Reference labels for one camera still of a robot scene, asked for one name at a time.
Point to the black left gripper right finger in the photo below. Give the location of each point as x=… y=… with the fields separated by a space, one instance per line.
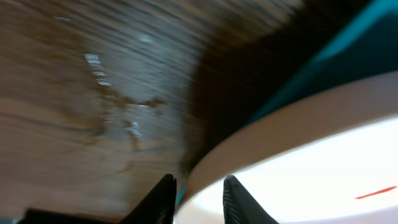
x=240 y=207

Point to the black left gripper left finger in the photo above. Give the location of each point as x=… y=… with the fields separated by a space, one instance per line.
x=158 y=206

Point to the pinkish white plate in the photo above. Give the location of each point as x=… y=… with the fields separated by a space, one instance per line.
x=330 y=158

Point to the teal plastic tray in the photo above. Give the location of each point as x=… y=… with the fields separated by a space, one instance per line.
x=245 y=74

